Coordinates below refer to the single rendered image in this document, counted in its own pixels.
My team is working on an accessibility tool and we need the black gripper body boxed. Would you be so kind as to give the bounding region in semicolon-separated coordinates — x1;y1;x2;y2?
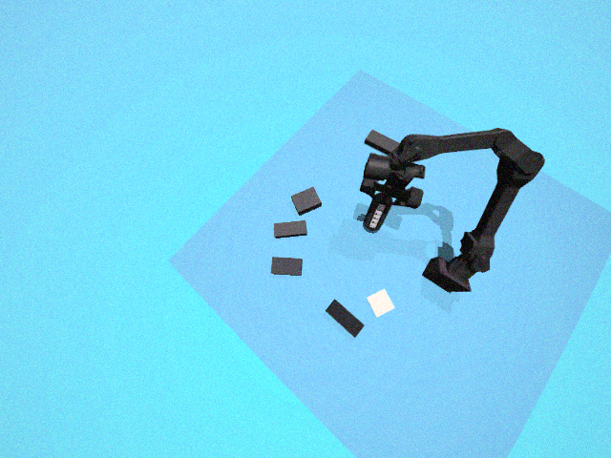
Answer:
359;178;424;209

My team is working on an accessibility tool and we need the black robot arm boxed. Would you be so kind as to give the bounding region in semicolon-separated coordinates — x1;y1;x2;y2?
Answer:
363;128;545;284

